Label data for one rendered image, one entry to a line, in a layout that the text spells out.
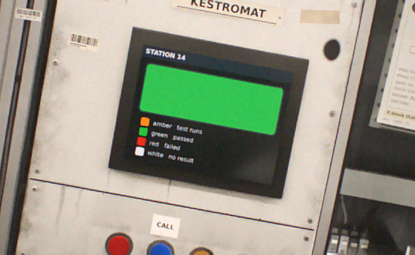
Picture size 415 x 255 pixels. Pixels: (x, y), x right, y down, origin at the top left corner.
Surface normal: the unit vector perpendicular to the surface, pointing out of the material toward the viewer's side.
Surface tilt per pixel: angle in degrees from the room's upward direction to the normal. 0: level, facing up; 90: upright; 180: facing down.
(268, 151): 90
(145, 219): 90
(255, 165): 90
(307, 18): 90
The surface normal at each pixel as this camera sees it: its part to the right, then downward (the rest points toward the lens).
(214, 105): 0.01, 0.13
